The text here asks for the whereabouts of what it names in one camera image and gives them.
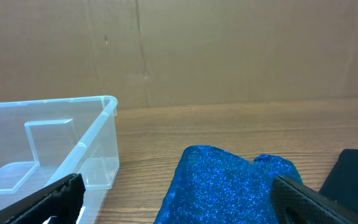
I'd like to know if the clear plastic storage bin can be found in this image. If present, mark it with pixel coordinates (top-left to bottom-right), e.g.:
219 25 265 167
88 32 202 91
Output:
0 96 120 223

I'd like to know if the blue glitter cloth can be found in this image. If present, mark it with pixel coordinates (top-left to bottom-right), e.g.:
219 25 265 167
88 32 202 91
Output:
155 146 302 223

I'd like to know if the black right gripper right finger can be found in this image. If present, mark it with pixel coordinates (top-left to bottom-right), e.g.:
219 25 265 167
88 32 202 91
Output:
270 176 358 224

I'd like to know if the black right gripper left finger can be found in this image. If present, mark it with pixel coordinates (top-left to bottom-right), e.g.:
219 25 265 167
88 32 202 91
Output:
0 174 86 224

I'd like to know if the black cloth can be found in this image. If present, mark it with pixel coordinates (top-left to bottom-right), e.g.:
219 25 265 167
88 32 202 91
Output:
319 149 358 214

